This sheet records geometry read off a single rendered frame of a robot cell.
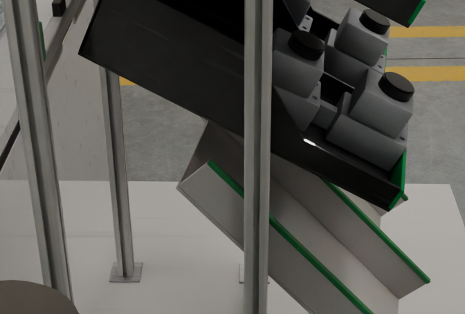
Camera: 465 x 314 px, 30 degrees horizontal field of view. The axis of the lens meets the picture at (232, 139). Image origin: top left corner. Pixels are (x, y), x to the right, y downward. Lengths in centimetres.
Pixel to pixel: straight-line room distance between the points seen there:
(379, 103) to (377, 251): 22
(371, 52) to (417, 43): 317
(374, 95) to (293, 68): 7
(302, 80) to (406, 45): 328
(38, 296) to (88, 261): 93
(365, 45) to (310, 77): 15
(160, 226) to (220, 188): 53
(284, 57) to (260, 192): 11
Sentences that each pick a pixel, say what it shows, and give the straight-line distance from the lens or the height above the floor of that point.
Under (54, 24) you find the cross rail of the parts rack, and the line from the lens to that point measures 74.
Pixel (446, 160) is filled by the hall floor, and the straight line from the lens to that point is 313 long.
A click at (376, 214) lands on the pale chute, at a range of 105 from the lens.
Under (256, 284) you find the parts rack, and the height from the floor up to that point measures 111.
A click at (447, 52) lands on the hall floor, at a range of 396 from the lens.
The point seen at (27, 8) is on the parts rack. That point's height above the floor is 137.
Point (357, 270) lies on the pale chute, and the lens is 90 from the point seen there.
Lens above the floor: 159
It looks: 30 degrees down
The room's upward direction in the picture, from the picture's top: straight up
